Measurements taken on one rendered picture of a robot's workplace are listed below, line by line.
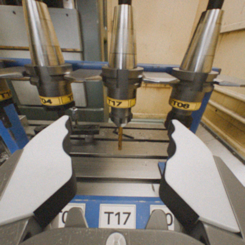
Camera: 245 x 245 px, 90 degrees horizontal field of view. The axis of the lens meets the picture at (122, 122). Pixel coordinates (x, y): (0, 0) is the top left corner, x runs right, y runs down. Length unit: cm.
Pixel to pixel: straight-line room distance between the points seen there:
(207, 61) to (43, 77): 23
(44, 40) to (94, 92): 70
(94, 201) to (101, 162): 17
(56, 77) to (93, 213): 28
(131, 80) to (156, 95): 112
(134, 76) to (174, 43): 109
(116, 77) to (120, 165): 33
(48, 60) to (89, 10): 68
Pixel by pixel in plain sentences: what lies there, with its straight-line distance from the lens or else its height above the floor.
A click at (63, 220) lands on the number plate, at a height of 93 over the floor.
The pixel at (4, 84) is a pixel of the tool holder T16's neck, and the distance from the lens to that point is 29.
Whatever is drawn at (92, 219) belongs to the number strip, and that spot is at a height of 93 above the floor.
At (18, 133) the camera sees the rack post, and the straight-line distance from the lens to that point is 41.
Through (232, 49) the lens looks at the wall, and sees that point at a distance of 87.
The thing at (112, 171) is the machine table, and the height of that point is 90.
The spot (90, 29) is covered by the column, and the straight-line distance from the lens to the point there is 85.
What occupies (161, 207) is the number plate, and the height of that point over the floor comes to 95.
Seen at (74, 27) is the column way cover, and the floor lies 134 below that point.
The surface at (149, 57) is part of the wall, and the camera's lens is 121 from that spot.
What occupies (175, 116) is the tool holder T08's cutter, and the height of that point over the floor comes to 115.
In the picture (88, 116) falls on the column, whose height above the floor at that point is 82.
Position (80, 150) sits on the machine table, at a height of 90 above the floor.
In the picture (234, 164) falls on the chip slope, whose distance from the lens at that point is 74.
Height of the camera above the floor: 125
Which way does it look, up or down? 30 degrees down
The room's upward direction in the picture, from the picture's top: 2 degrees clockwise
